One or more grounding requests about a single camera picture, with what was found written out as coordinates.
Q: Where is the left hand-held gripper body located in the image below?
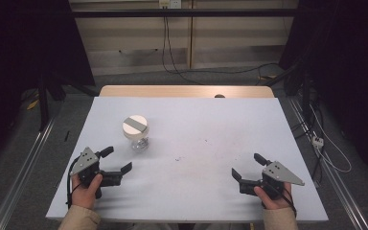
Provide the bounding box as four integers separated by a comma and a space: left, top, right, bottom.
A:
69, 146, 123, 200

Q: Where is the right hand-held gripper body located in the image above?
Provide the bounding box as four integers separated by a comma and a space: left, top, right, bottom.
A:
238, 160, 306, 201

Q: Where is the glass jar with white lid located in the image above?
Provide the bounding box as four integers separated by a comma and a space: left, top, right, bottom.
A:
122, 114, 150, 152

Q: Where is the grey strip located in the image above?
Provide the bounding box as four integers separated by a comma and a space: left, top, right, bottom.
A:
123, 116, 149, 133

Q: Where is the person's right hand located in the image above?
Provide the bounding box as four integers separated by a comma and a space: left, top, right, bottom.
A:
253, 182, 292, 211

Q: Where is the person's left hand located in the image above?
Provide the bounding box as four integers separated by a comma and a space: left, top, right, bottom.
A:
71, 172, 104, 211

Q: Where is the white power strip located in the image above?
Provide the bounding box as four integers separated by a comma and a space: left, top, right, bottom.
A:
311, 135, 325, 150

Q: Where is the white table cover board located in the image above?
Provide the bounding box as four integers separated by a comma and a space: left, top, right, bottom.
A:
45, 96, 330, 223

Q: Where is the black metal stand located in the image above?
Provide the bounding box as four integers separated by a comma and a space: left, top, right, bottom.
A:
36, 74, 51, 132

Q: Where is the black tripod stand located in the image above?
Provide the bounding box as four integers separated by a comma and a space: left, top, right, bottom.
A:
263, 59, 312, 123

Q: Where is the black curtain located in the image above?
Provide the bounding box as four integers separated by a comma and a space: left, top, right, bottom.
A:
0, 0, 96, 169
279, 0, 368, 188

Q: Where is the black horizontal metal bar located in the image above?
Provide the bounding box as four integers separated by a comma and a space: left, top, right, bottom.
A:
71, 8, 301, 18

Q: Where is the right hand-held gripper black cable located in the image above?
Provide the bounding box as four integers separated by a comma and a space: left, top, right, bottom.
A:
276, 186, 298, 219

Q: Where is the hand-held gripper black cable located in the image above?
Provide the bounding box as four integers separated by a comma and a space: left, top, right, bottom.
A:
65, 155, 81, 206
276, 186, 298, 219

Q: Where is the left hand-held gripper black cable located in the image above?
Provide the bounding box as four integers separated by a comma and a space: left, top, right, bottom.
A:
65, 155, 81, 206

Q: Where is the white cable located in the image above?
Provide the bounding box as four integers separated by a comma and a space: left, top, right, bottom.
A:
309, 103, 354, 174

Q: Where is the aluminium floor rail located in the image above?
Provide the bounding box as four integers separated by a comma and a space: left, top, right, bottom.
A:
286, 96, 368, 230
0, 117, 58, 230

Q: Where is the black floor cable bundle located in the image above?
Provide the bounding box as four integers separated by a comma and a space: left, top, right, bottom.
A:
289, 95, 326, 180

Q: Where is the black wall cable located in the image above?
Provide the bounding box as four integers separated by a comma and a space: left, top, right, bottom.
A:
165, 15, 281, 76
161, 15, 204, 86

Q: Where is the white wall socket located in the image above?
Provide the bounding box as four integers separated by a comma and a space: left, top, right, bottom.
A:
158, 0, 183, 10

